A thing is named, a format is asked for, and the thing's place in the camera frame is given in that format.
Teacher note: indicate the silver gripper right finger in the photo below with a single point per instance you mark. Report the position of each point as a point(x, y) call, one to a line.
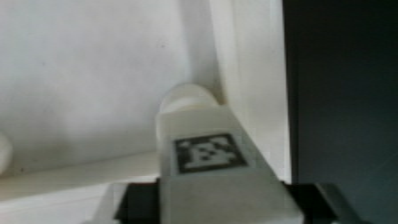
point(325, 204)

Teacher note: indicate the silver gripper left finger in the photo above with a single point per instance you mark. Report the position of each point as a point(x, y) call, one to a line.
point(140, 206)

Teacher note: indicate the white leg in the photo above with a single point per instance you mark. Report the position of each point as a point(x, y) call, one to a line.
point(220, 185)

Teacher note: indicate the white square tabletop part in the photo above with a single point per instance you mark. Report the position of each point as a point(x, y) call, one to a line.
point(97, 54)

